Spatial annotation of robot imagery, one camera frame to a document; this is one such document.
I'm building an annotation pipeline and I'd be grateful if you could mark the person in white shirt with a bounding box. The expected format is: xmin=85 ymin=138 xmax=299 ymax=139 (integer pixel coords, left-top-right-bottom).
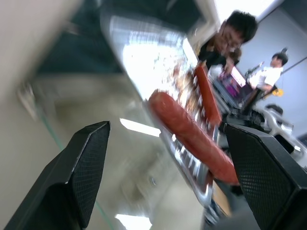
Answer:
xmin=248 ymin=51 xmax=288 ymax=93

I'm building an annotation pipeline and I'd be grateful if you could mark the silver toaster oven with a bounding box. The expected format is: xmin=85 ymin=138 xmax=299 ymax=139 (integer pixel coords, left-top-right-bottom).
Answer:
xmin=35 ymin=0 xmax=207 ymax=135

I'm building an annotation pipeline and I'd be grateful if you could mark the person with glasses dark shirt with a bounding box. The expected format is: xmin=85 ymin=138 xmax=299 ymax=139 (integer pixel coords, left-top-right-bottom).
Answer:
xmin=197 ymin=10 xmax=259 ymax=72

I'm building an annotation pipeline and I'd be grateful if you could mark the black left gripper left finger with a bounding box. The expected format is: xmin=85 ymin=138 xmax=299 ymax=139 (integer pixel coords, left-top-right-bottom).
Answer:
xmin=4 ymin=121 xmax=111 ymax=230

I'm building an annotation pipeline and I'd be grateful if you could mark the small red sausage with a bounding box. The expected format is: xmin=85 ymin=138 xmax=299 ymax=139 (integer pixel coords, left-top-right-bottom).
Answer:
xmin=193 ymin=64 xmax=222 ymax=124

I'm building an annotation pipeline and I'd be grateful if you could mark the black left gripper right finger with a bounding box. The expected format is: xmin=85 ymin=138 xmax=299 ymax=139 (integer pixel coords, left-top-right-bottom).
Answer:
xmin=224 ymin=123 xmax=307 ymax=230

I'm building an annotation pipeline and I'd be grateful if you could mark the laptop with purple screen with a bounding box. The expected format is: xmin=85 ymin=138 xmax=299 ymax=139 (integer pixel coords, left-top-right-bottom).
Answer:
xmin=217 ymin=66 xmax=248 ymax=99

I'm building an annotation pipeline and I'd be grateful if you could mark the silver wire rack tray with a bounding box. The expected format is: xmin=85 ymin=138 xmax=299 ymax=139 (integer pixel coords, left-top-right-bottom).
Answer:
xmin=141 ymin=71 xmax=231 ymax=209

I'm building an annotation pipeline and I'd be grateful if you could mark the large red sausage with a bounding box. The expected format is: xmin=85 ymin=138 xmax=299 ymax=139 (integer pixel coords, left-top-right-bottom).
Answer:
xmin=148 ymin=91 xmax=240 ymax=185

